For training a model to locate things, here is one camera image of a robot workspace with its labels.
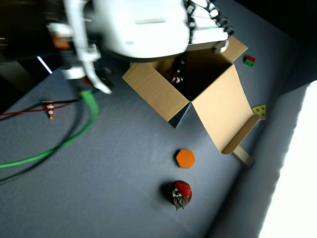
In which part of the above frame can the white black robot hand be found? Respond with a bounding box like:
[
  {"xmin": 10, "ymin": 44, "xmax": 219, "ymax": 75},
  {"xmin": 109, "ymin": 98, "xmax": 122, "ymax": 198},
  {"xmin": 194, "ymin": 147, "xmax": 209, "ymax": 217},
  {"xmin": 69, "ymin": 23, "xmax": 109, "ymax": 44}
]
[{"xmin": 93, "ymin": 0, "xmax": 236, "ymax": 85}]

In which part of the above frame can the open cardboard box globe print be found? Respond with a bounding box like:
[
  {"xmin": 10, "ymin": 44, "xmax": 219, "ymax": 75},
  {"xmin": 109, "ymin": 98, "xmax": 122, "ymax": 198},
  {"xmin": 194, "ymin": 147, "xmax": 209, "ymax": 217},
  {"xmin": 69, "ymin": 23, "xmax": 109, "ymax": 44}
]
[{"xmin": 121, "ymin": 36, "xmax": 261, "ymax": 169}]

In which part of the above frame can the green and red block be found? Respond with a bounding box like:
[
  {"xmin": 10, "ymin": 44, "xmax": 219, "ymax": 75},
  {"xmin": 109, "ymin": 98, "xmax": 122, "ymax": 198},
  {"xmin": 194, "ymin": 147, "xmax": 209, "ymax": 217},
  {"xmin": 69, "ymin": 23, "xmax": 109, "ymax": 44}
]
[{"xmin": 243, "ymin": 55, "xmax": 257, "ymax": 68}]

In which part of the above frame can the small toy traffic cone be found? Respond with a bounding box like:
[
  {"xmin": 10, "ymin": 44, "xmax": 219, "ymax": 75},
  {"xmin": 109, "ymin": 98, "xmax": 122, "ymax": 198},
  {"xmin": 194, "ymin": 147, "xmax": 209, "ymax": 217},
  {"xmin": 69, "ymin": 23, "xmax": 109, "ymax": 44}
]
[{"xmin": 41, "ymin": 100, "xmax": 56, "ymax": 120}]

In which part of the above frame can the orange hexagon block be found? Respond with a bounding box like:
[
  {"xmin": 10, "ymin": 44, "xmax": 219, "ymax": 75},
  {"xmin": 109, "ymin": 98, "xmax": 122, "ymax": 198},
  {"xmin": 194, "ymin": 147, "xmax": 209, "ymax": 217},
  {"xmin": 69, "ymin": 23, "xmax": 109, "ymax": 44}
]
[{"xmin": 175, "ymin": 148, "xmax": 196, "ymax": 169}]

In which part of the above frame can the yellow cheese wedge toy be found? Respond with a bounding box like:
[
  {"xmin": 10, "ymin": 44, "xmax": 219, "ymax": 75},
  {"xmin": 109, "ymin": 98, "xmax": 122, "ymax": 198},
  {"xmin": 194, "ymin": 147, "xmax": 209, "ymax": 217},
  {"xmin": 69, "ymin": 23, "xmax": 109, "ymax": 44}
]
[{"xmin": 252, "ymin": 104, "xmax": 267, "ymax": 120}]

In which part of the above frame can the grey table cloth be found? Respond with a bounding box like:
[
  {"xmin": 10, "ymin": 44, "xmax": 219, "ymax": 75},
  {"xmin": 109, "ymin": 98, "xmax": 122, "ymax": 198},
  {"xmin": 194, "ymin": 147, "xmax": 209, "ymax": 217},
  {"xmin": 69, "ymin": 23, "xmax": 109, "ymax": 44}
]
[{"xmin": 0, "ymin": 0, "xmax": 317, "ymax": 238}]

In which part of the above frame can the chocolate cake toy with strawberry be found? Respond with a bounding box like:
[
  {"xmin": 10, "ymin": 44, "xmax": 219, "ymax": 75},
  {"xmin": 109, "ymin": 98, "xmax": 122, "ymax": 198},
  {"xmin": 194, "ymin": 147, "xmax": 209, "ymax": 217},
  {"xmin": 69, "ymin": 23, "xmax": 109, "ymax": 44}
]
[{"xmin": 165, "ymin": 180, "xmax": 193, "ymax": 211}]

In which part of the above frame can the green cable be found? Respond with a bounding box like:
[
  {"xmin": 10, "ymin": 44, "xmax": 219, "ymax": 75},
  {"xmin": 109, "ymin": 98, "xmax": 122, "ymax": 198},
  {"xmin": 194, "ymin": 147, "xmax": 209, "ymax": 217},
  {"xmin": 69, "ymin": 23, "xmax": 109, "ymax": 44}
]
[{"xmin": 0, "ymin": 89, "xmax": 100, "ymax": 170}]

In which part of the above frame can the red cable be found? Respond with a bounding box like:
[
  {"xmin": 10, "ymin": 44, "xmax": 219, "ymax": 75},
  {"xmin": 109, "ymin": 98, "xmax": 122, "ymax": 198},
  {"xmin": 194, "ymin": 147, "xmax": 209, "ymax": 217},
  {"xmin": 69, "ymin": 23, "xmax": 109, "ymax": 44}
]
[{"xmin": 0, "ymin": 103, "xmax": 75, "ymax": 117}]

